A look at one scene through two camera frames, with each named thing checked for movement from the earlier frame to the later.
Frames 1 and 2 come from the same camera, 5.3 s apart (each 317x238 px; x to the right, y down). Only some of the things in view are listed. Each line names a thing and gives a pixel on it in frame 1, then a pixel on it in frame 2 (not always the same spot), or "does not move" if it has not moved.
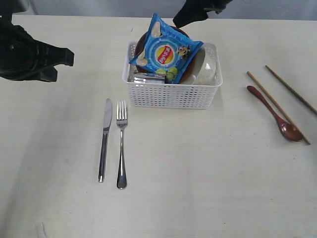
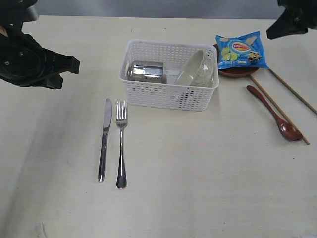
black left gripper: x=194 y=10 -> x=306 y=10
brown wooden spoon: x=286 y=130 does not move
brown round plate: x=189 y=72 -> x=235 y=71
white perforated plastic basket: x=199 y=89 does not move
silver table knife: x=103 y=150 does not move
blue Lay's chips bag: x=166 y=51 -> x=245 y=51
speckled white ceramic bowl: x=210 y=72 -> x=198 y=71
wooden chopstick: x=309 y=106 does not move
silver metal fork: x=122 y=123 does not move
